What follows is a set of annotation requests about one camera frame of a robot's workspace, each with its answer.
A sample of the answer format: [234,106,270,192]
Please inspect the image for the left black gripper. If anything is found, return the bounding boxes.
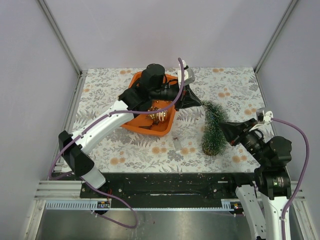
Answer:
[151,83,202,112]

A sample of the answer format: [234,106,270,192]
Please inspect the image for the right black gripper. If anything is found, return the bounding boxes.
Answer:
[217,117,270,165]

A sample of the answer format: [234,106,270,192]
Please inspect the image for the small green christmas tree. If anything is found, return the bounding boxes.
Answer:
[201,100,229,156]

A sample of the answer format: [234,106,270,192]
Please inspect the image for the clear plastic light piece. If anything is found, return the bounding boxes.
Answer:
[173,137,182,151]

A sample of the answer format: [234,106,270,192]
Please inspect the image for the orange plastic bin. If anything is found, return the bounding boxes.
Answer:
[121,71,178,137]

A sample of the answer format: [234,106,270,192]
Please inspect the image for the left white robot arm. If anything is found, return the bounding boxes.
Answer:
[58,61,201,198]

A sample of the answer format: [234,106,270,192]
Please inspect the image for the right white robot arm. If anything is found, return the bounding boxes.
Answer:
[219,117,292,240]

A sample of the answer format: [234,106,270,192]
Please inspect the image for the large striped gold bauble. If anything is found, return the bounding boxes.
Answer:
[155,110,170,122]

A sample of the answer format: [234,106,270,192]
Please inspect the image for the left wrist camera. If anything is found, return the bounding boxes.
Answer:
[177,60,195,87]

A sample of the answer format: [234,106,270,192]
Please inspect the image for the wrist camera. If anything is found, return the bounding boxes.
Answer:
[256,107,273,125]
[177,60,195,87]

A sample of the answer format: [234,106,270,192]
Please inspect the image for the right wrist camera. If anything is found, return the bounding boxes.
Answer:
[256,107,273,125]

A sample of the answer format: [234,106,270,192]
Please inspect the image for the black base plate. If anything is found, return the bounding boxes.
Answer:
[79,172,254,210]

